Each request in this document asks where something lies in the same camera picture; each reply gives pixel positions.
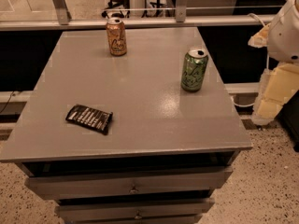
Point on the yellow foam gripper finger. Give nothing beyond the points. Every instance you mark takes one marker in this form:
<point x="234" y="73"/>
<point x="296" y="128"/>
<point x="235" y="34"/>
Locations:
<point x="260" y="39"/>
<point x="276" y="88"/>

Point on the black rxbar chocolate wrapper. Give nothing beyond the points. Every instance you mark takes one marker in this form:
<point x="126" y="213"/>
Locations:
<point x="89" y="118"/>

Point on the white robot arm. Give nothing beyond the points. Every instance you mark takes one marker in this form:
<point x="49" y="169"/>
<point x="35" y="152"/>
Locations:
<point x="283" y="36"/>

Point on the green LaCroix can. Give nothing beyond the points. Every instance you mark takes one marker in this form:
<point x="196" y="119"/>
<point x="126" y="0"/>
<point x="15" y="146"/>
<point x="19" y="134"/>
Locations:
<point x="194" y="68"/>

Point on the upper grey drawer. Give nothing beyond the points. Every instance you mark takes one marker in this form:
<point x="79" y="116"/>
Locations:
<point x="119" y="184"/>

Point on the grey drawer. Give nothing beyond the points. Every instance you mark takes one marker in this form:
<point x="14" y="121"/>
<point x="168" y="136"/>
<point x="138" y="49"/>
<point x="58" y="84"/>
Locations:
<point x="127" y="211"/>
<point x="119" y="184"/>

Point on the grey drawer cabinet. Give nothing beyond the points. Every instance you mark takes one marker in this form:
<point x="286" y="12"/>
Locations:
<point x="156" y="125"/>

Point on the orange LaCroix can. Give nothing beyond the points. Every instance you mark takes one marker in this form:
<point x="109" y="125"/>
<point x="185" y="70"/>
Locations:
<point x="116" y="36"/>

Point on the black office chair base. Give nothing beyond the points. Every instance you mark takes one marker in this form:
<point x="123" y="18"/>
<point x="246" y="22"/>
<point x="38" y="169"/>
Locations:
<point x="115" y="6"/>

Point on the lower grey drawer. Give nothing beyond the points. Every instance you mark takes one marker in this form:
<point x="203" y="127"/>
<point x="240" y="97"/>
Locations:
<point x="127" y="211"/>

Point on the metal upper drawer knob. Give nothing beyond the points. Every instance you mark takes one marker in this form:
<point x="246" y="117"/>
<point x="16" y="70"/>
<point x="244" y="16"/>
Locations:
<point x="133" y="190"/>

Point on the metal drawer knob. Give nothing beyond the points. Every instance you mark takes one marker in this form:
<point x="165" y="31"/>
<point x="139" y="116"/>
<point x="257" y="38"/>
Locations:
<point x="138" y="216"/>
<point x="133" y="190"/>

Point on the metal lower drawer knob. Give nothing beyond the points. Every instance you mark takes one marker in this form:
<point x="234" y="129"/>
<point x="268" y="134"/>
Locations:
<point x="138" y="216"/>

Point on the grey metal railing frame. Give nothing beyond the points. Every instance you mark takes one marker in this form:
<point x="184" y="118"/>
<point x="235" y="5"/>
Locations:
<point x="26" y="15"/>

